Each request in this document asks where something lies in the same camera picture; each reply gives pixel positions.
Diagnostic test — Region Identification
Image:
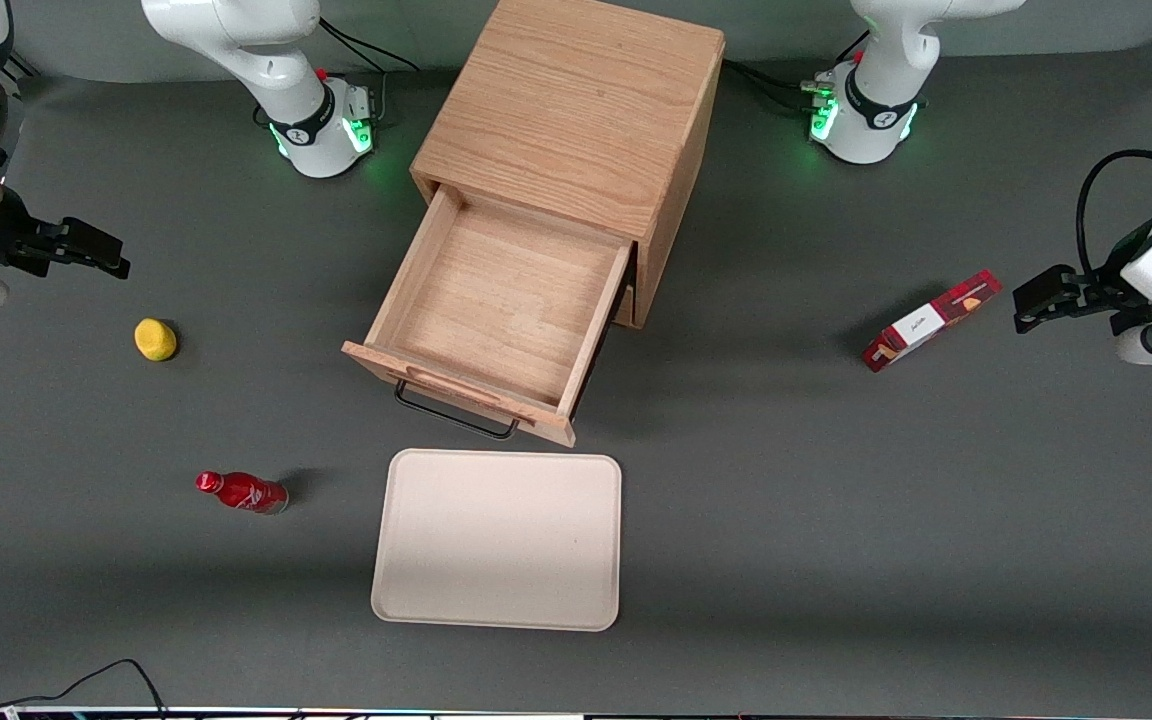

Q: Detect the black left wrist camera cable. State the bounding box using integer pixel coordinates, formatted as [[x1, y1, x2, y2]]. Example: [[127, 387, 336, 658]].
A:
[[1076, 150, 1152, 286]]

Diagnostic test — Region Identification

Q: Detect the wooden drawer with black handle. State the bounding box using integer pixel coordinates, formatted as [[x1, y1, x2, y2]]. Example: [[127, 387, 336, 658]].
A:
[[341, 185, 637, 448]]

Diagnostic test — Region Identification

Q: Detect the thin black table-edge cable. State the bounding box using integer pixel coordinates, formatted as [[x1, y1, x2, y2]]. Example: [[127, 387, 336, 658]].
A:
[[0, 658, 169, 720]]

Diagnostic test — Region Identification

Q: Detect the red bottle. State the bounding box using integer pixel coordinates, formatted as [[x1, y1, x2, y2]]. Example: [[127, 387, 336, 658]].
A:
[[195, 471, 290, 516]]

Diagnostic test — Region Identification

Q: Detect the black right arm base cable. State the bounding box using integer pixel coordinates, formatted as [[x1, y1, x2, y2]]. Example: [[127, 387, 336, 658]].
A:
[[319, 18, 419, 123]]

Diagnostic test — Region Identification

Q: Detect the wooden drawer cabinet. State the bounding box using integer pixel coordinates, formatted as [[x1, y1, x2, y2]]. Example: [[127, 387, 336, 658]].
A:
[[409, 0, 727, 331]]

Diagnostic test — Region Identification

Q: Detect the beige rectangular tray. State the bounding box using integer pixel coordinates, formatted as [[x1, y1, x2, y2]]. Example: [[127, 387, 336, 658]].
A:
[[370, 448, 623, 633]]

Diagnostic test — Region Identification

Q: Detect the black arm base cable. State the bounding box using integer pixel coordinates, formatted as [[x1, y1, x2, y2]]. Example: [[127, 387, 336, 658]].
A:
[[736, 68, 817, 113], [724, 58, 822, 93], [319, 18, 419, 123]]

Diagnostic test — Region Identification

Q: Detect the red tartan shortbread box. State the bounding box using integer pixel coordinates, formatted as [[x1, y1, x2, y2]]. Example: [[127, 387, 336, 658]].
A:
[[861, 269, 1004, 374]]

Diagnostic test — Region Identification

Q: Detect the black left arm base cable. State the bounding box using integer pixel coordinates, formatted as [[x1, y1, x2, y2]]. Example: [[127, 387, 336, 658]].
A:
[[736, 68, 817, 113], [724, 58, 822, 93]]

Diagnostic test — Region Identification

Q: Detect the yellow lemon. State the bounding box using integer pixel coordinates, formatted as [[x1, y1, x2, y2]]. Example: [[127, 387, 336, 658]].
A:
[[134, 318, 179, 362]]

